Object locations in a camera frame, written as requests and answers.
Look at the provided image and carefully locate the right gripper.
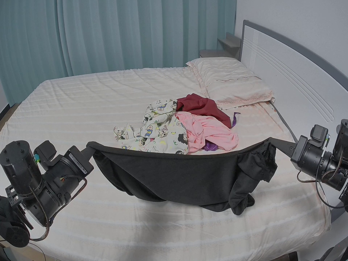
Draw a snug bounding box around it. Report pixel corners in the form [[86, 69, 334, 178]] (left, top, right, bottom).
[[271, 135, 333, 179]]

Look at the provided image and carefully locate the pale pink pillow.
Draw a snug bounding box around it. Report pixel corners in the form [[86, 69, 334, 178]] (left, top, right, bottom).
[[186, 57, 275, 110]]

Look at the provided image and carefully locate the bed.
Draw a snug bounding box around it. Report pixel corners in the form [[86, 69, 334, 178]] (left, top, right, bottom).
[[0, 20, 348, 261]]

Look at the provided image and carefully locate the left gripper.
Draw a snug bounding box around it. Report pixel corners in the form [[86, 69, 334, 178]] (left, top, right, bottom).
[[43, 145, 95, 205]]

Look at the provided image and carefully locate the black garment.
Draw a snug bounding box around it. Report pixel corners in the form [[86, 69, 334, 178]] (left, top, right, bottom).
[[86, 141, 278, 216]]

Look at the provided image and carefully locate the pink garment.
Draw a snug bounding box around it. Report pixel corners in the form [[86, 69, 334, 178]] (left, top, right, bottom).
[[175, 111, 240, 154]]

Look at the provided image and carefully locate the dark red garment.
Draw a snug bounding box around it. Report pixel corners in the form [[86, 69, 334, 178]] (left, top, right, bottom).
[[176, 93, 232, 129]]

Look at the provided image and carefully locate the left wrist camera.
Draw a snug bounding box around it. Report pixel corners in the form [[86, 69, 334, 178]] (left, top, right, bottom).
[[34, 140, 57, 171]]

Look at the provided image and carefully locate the purple garment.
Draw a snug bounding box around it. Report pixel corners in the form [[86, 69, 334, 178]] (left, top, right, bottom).
[[202, 112, 242, 152]]

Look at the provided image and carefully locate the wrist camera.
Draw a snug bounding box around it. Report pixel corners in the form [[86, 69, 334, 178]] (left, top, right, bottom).
[[34, 140, 57, 171], [310, 124, 330, 149]]

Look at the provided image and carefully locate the black cable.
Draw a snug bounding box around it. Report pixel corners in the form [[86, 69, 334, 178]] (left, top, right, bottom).
[[27, 178, 88, 243], [296, 170, 348, 209]]

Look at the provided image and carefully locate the blue-green curtain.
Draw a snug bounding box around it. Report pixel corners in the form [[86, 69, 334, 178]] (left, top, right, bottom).
[[0, 0, 238, 107]]

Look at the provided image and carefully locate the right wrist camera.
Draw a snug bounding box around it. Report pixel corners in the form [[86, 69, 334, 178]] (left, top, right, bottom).
[[310, 124, 330, 149]]

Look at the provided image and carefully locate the grey bedside table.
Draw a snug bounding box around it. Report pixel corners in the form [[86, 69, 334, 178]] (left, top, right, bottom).
[[200, 32, 242, 61]]

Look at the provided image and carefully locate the white printed pyjama garment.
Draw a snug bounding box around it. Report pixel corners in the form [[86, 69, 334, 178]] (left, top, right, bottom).
[[113, 99, 189, 155]]

